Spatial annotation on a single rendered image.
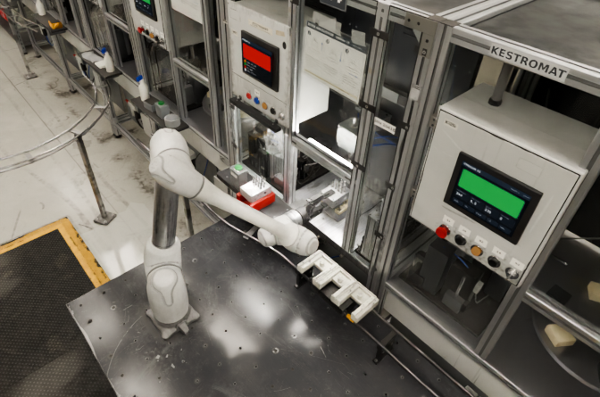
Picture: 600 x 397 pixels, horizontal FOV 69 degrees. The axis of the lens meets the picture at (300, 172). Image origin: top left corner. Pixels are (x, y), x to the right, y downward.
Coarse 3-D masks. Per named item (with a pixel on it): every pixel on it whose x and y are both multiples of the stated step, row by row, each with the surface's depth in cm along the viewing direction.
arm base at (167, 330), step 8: (152, 312) 195; (192, 312) 196; (152, 320) 193; (184, 320) 190; (192, 320) 194; (160, 328) 189; (168, 328) 189; (176, 328) 189; (184, 328) 188; (168, 336) 187
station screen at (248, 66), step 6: (246, 42) 187; (252, 42) 185; (258, 48) 183; (270, 54) 179; (246, 60) 193; (246, 66) 195; (252, 66) 192; (258, 66) 188; (246, 72) 197; (252, 72) 194; (258, 72) 190; (264, 72) 187; (270, 72) 184; (258, 78) 192; (264, 78) 188; (270, 78) 185; (270, 84) 187
